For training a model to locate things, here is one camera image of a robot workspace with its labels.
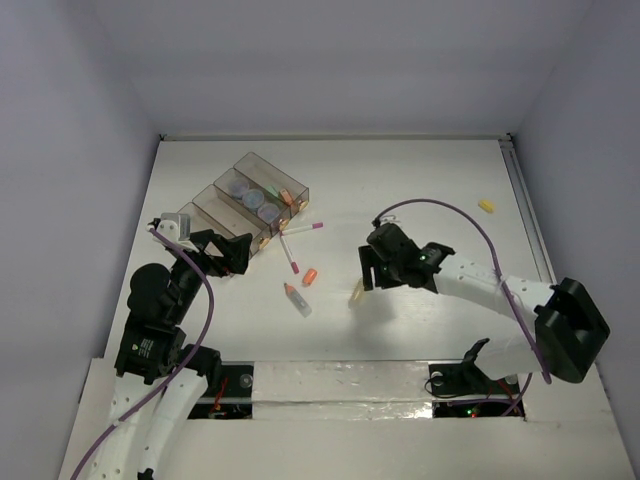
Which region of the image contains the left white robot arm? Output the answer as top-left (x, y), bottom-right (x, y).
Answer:
top-left (72, 224), bottom-right (253, 479)

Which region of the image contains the clear brown compartment organizer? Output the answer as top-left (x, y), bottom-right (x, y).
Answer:
top-left (179, 152), bottom-right (310, 257)

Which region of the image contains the aluminium rail right edge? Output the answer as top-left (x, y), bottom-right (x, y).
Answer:
top-left (499, 134), bottom-right (579, 354)

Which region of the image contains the orange highlighter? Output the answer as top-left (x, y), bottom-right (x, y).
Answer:
top-left (279, 189), bottom-right (294, 206)

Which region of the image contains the yellow highlighter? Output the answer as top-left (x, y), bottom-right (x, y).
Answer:
top-left (348, 278), bottom-right (365, 307)

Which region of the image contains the white red-capped pen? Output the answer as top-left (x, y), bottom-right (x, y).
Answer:
top-left (280, 236), bottom-right (299, 274)

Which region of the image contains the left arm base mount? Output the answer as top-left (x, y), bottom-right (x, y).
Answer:
top-left (188, 363), bottom-right (254, 420)

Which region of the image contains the silver taped front board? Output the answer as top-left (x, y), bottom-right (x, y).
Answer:
top-left (251, 361), bottom-right (434, 421)

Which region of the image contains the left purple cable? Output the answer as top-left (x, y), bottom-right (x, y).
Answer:
top-left (67, 229), bottom-right (216, 480)

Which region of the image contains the yellow eraser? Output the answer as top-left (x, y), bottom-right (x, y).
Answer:
top-left (478, 199), bottom-right (495, 214)

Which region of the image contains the grey orange-tipped marker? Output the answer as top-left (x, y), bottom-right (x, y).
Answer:
top-left (284, 283), bottom-right (312, 318)

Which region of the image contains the small orange eraser cap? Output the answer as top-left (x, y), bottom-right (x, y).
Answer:
top-left (302, 268), bottom-right (318, 286)

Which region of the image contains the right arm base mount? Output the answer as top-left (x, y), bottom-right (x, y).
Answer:
top-left (423, 338), bottom-right (525, 418)

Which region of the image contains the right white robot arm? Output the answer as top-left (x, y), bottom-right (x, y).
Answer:
top-left (358, 223), bottom-right (610, 392)

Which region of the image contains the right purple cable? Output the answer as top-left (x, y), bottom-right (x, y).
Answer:
top-left (374, 198), bottom-right (554, 419)

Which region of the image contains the white pink-capped pen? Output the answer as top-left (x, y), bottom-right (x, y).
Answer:
top-left (280, 222), bottom-right (324, 236)

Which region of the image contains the clear tape roll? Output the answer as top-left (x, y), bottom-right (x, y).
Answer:
top-left (227, 177), bottom-right (250, 198)

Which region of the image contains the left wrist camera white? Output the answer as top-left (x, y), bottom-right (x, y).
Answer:
top-left (145, 213), bottom-right (191, 244)

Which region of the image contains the green highlighter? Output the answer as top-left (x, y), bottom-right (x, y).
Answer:
top-left (265, 186), bottom-right (279, 197)

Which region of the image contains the purple cable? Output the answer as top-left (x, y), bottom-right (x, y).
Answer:
top-left (374, 198), bottom-right (554, 419)
top-left (67, 229), bottom-right (216, 480)

